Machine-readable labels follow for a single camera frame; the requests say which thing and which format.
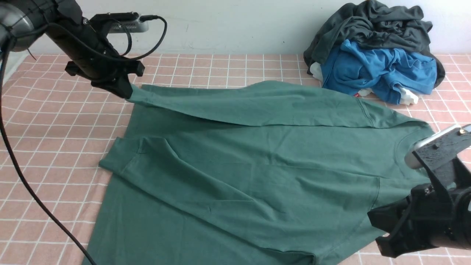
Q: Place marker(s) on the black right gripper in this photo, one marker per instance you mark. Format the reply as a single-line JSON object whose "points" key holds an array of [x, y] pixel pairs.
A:
{"points": [[421, 221]]}

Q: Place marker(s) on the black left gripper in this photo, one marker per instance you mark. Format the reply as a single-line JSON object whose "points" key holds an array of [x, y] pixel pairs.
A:
{"points": [[93, 58]]}

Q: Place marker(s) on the green long-sleeve top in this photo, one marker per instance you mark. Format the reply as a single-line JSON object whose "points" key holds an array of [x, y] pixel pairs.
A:
{"points": [[271, 174]]}

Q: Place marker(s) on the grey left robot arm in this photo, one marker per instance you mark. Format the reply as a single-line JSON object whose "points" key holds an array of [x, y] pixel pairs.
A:
{"points": [[25, 21]]}

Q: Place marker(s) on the pink checkered tablecloth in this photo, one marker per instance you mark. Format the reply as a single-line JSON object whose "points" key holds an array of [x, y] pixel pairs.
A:
{"points": [[59, 127]]}

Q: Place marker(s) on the blue crumpled garment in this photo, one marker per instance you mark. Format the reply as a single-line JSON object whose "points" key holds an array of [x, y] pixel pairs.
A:
{"points": [[350, 68]]}

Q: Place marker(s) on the dark grey crumpled garment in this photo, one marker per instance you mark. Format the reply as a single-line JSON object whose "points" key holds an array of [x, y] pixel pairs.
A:
{"points": [[372, 25]]}

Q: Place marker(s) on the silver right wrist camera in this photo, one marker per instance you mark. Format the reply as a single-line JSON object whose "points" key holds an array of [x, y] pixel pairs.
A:
{"points": [[438, 155]]}

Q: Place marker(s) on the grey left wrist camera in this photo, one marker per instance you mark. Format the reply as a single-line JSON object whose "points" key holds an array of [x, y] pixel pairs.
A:
{"points": [[118, 23]]}

